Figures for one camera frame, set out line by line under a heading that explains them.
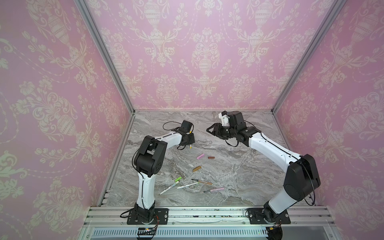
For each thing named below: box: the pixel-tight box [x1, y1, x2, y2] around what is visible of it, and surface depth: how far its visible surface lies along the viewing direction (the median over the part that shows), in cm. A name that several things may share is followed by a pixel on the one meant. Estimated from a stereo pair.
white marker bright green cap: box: [159, 176, 182, 195], surface depth 86 cm
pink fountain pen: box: [203, 187, 225, 193], surface depth 85 cm
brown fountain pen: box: [191, 178, 213, 185], surface depth 87 cm
